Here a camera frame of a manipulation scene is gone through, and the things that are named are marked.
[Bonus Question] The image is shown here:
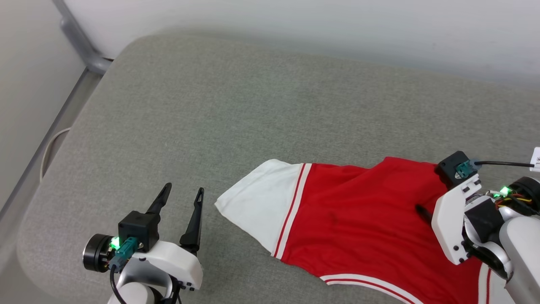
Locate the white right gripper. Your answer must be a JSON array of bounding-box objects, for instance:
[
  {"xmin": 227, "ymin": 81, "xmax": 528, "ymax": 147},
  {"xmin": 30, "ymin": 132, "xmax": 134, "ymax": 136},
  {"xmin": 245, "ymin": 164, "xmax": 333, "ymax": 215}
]
[{"xmin": 416, "ymin": 174, "xmax": 502, "ymax": 266}]

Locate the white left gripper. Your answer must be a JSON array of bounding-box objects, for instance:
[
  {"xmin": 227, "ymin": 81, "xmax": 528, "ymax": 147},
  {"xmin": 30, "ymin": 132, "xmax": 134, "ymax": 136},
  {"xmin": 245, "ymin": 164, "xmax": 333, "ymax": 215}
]
[{"xmin": 83, "ymin": 182, "xmax": 205, "ymax": 292}]

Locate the red and white basketball jersey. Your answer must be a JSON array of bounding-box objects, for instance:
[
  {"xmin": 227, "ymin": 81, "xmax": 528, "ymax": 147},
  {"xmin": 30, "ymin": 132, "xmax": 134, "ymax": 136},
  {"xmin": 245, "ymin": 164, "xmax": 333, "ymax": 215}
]
[{"xmin": 214, "ymin": 156, "xmax": 517, "ymax": 304}]

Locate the grey fabric sofa seat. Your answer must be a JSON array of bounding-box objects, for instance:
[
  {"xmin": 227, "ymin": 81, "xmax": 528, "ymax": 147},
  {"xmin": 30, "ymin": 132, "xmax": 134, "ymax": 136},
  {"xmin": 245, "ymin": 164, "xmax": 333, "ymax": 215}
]
[{"xmin": 17, "ymin": 27, "xmax": 540, "ymax": 304}]

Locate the left camera cable teal plug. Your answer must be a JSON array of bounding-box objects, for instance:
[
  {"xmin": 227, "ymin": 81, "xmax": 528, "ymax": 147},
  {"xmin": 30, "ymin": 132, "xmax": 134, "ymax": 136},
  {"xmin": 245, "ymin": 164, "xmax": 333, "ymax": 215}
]
[{"xmin": 108, "ymin": 237, "xmax": 140, "ymax": 304}]

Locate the camera cable teal plug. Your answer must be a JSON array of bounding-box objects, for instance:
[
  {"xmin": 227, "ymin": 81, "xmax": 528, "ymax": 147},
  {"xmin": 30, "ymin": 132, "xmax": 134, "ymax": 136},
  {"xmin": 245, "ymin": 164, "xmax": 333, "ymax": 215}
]
[
  {"xmin": 455, "ymin": 159, "xmax": 535, "ymax": 179},
  {"xmin": 108, "ymin": 237, "xmax": 140, "ymax": 304}
]

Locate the right camera cable teal plug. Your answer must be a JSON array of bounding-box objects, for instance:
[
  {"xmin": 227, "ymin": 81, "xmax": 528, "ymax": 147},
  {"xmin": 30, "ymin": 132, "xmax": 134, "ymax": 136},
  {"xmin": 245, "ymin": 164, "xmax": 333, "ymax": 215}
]
[{"xmin": 455, "ymin": 159, "xmax": 535, "ymax": 179}]

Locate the white cable on floor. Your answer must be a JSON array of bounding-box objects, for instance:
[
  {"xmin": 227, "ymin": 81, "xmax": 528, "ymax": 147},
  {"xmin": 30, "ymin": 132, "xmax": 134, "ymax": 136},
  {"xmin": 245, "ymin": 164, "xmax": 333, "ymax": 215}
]
[{"xmin": 40, "ymin": 127, "xmax": 72, "ymax": 183}]

